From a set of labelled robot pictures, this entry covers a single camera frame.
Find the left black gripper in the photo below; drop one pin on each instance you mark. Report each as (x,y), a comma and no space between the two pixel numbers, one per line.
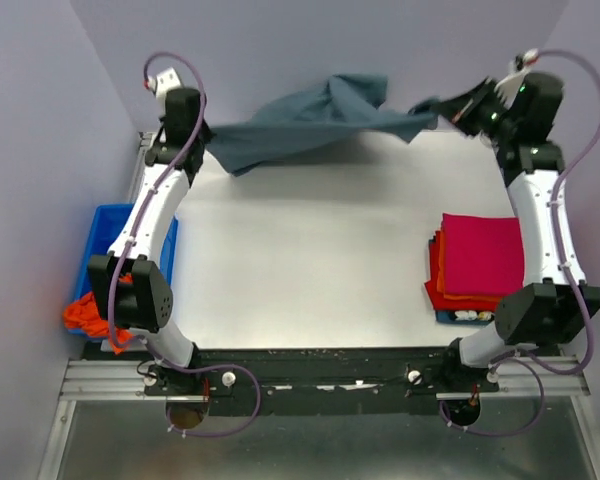
(206,132)

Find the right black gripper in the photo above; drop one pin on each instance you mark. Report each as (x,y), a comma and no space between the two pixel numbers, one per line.
(460,110)

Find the teal grey t-shirt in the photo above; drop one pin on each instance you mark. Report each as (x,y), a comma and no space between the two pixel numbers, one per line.
(341,106)

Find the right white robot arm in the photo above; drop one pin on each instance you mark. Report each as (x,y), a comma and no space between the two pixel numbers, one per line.
(556,302)

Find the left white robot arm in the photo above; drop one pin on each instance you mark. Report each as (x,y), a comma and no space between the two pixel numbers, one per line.
(130,291)

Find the folded magenta t-shirt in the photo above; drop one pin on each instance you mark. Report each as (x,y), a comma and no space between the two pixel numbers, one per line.
(481,256)

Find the blue plastic bin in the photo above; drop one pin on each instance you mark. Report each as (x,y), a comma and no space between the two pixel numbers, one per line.
(107,224)

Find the folded orange t-shirt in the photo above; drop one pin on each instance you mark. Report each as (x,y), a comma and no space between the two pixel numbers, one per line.
(441,276)

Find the folded red t-shirt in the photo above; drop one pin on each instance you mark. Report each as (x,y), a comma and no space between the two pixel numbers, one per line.
(437,298)

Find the folded navy patterned t-shirt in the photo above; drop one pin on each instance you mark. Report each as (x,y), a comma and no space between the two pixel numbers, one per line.
(464,317)

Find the crumpled orange t-shirt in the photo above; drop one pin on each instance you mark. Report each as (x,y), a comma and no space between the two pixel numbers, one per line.
(82,316)

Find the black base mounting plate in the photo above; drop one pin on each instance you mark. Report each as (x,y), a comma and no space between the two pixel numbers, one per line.
(321,382)

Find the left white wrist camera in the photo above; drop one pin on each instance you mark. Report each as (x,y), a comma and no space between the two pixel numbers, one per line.
(165,81)

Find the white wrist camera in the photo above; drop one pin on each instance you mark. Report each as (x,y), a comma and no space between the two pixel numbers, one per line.
(165,81)
(519,67)

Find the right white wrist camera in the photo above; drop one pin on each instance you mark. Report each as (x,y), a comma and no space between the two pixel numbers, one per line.
(519,67)

